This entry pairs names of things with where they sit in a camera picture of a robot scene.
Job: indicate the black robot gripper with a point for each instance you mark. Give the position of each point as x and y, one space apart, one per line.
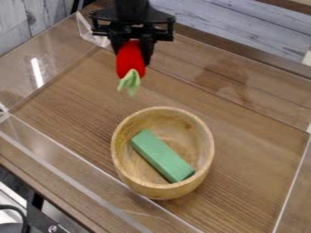
130 19

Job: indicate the red plush strawberry toy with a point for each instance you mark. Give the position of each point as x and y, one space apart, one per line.
129 67

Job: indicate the light wooden bowl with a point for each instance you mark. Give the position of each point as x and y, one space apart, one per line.
185 134

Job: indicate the green rectangular block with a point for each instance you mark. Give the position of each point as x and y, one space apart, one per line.
161 157

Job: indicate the clear acrylic corner bracket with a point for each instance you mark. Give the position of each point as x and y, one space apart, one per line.
84 29

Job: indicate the clear acrylic enclosure wall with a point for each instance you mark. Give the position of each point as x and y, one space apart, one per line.
57 88

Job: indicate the black table leg bracket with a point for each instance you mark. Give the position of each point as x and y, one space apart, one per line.
37 220

